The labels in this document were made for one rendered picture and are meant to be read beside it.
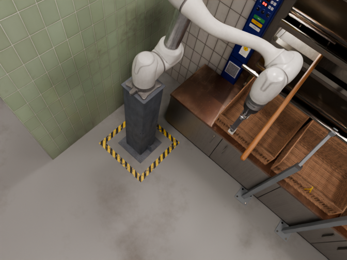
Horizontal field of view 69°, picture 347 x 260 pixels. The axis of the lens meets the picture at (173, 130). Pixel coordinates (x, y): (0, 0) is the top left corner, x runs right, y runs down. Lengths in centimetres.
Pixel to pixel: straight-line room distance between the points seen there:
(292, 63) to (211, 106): 122
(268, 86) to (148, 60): 77
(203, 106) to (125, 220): 124
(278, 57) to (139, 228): 185
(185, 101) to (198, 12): 124
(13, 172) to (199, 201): 176
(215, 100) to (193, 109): 23
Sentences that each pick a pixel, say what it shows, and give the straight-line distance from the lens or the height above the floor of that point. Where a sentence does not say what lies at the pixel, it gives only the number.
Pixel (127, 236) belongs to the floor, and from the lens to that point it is 243.
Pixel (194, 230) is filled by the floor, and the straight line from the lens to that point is 249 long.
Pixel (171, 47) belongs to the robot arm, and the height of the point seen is 130.
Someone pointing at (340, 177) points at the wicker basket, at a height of 59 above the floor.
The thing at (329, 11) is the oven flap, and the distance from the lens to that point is 190.
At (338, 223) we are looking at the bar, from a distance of 218.
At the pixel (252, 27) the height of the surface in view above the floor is 119.
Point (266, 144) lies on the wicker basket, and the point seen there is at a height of 59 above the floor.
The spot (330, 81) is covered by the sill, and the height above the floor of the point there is 117.
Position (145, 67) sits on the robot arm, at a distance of 154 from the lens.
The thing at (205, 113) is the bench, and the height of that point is 58.
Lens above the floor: 242
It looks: 62 degrees down
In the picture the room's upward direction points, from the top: 18 degrees clockwise
